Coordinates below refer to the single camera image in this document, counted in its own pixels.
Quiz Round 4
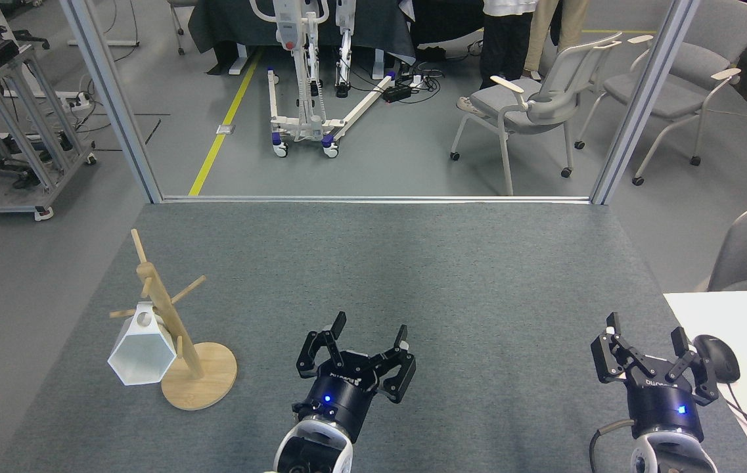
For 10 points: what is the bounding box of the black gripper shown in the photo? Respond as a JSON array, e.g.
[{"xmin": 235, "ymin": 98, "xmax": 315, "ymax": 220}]
[
  {"xmin": 293, "ymin": 311, "xmax": 417, "ymax": 442},
  {"xmin": 591, "ymin": 313, "xmax": 720, "ymax": 442}
]

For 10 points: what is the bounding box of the white hexagonal cup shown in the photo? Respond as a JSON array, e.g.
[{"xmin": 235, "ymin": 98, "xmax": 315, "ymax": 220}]
[{"xmin": 108, "ymin": 302, "xmax": 177, "ymax": 386}]

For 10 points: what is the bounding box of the wooden cup rack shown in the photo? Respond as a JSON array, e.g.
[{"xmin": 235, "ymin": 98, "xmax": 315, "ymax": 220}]
[{"xmin": 109, "ymin": 229, "xmax": 238, "ymax": 411}]

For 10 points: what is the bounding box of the black computer mouse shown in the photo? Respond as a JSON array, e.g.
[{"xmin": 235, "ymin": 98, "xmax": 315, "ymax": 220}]
[{"xmin": 693, "ymin": 334, "xmax": 741, "ymax": 384}]

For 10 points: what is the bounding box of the white desk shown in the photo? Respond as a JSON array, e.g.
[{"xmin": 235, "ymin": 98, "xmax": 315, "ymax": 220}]
[{"xmin": 664, "ymin": 290, "xmax": 747, "ymax": 473}]

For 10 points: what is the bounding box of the grey padded chair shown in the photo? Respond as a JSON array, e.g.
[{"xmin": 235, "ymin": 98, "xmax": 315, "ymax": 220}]
[{"xmin": 574, "ymin": 0, "xmax": 747, "ymax": 187}]

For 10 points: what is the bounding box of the grey mesh-back chair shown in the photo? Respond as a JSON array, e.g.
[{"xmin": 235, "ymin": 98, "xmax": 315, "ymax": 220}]
[{"xmin": 450, "ymin": 32, "xmax": 623, "ymax": 196}]

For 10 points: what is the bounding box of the white stand column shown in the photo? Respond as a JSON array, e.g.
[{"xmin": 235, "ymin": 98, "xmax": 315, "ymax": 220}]
[{"xmin": 332, "ymin": 0, "xmax": 358, "ymax": 99}]

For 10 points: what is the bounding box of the dark grey table cloth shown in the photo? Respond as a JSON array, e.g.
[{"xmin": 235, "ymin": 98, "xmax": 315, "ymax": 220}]
[{"xmin": 188, "ymin": 0, "xmax": 417, "ymax": 65}]

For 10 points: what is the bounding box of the white wheeled stand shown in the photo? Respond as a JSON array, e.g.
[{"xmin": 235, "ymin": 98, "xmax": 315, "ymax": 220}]
[{"xmin": 249, "ymin": 0, "xmax": 398, "ymax": 159}]

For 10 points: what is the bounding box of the person in dark trousers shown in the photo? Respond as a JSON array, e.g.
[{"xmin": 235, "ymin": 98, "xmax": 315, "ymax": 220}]
[{"xmin": 457, "ymin": 0, "xmax": 538, "ymax": 119}]

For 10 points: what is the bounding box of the person in beige trousers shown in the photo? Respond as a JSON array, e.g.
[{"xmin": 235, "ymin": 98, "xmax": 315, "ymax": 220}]
[{"xmin": 522, "ymin": 0, "xmax": 566, "ymax": 77}]

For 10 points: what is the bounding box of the silver frame rail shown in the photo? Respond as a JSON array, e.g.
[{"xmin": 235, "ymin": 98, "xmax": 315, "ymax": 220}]
[{"xmin": 162, "ymin": 195, "xmax": 592, "ymax": 204}]

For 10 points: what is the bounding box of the silver frame post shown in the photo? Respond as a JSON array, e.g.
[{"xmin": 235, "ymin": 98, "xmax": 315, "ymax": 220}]
[
  {"xmin": 60, "ymin": 0, "xmax": 164, "ymax": 204},
  {"xmin": 590, "ymin": 0, "xmax": 701, "ymax": 206}
]

